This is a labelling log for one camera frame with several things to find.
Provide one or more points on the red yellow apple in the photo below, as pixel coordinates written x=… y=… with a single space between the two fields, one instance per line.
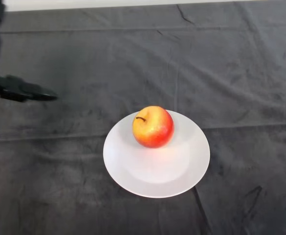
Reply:
x=153 y=128

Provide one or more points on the black velvet table cloth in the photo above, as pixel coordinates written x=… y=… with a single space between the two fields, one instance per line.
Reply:
x=142 y=61

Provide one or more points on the round white plate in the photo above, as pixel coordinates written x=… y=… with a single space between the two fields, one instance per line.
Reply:
x=157 y=171

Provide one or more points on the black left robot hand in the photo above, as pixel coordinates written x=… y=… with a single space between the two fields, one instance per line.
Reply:
x=13 y=89

